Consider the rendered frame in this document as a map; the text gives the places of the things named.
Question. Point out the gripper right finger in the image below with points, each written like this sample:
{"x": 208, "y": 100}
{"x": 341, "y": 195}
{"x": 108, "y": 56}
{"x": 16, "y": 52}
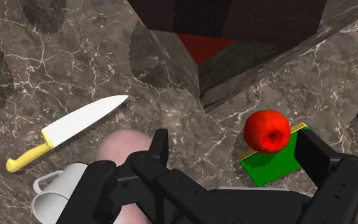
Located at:
{"x": 336, "y": 180}

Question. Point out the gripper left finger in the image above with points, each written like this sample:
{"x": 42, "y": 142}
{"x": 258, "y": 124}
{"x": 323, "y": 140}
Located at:
{"x": 154, "y": 186}

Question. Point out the pink round object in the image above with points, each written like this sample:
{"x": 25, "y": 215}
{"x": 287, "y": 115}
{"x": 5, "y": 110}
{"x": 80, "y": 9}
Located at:
{"x": 119, "y": 145}

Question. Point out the green book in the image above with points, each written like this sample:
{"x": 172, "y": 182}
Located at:
{"x": 268, "y": 170}

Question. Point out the red apple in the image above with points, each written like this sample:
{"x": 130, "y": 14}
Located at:
{"x": 267, "y": 130}

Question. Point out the white mug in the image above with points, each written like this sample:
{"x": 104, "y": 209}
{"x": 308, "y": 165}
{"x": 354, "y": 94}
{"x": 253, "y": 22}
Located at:
{"x": 60, "y": 187}

